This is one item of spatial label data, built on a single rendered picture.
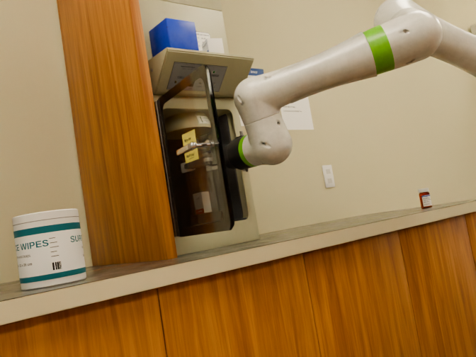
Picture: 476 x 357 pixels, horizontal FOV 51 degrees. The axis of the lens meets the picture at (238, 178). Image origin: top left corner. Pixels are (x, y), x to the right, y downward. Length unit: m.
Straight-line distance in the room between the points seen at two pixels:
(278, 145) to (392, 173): 1.78
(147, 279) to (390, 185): 2.12
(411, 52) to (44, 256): 0.95
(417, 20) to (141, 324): 0.93
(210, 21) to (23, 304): 1.10
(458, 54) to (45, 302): 1.22
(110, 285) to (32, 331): 0.15
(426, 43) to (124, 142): 0.84
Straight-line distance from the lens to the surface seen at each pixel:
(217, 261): 1.15
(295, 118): 2.48
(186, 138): 1.31
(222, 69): 1.56
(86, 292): 1.00
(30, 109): 1.81
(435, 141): 3.50
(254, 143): 1.30
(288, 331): 1.33
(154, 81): 1.48
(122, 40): 1.49
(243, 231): 1.59
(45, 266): 1.06
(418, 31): 1.31
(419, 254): 1.81
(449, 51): 1.55
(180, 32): 1.49
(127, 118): 1.45
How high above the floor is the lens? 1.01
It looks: 5 degrees up
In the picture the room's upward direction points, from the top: 9 degrees counter-clockwise
